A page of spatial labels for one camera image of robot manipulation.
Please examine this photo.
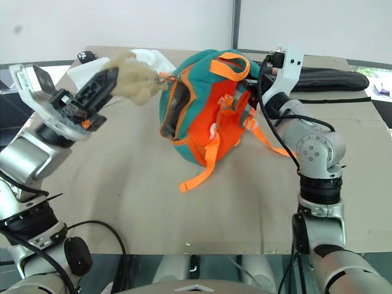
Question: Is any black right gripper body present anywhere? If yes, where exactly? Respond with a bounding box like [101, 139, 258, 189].
[258, 72, 280, 93]

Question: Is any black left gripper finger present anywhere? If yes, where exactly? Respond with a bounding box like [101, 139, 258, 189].
[90, 81, 116, 115]
[75, 67, 119, 100]

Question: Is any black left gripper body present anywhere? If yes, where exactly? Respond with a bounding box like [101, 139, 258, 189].
[50, 88, 108, 133]

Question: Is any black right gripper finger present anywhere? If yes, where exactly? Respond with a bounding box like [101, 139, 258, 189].
[240, 78, 261, 91]

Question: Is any beige fluffy plush toy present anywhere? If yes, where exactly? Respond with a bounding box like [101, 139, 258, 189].
[109, 50, 170, 107]

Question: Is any orange and teal backpack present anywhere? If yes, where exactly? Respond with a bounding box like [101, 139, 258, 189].
[159, 48, 298, 194]

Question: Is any white box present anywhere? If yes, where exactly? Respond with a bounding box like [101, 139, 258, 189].
[67, 56, 113, 90]

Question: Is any small black and white toy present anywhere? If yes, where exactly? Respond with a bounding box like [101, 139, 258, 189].
[75, 50, 99, 64]

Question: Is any black flat bag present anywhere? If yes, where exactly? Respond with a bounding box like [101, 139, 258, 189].
[289, 67, 371, 93]

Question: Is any white plastic bag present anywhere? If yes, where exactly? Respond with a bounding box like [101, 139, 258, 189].
[128, 48, 178, 75]

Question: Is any tan table cover sheet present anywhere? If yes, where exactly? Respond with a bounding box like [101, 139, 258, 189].
[39, 45, 392, 255]

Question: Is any silver left robot leg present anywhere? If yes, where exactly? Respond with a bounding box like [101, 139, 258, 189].
[151, 254, 191, 285]

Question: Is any silver robot leg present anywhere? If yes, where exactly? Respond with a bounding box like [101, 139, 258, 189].
[151, 254, 191, 285]
[239, 254, 279, 292]

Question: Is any silver right robot leg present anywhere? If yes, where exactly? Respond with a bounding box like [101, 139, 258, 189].
[239, 254, 279, 292]

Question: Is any silver robot torso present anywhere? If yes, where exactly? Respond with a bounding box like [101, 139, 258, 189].
[104, 277, 278, 294]

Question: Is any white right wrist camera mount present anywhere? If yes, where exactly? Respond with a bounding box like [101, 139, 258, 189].
[262, 45, 304, 104]

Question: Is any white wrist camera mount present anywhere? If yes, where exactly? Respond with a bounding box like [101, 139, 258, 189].
[9, 62, 92, 142]
[262, 45, 304, 104]

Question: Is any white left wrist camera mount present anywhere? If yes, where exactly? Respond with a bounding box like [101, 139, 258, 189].
[9, 62, 92, 142]

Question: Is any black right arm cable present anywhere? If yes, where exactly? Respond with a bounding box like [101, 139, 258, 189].
[256, 56, 301, 172]

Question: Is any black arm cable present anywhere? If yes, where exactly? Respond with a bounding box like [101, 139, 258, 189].
[256, 56, 301, 172]
[61, 219, 132, 294]

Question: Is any dark window frame post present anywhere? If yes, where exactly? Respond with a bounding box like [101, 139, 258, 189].
[230, 0, 242, 51]

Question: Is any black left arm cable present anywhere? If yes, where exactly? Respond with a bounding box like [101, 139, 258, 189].
[61, 219, 132, 294]

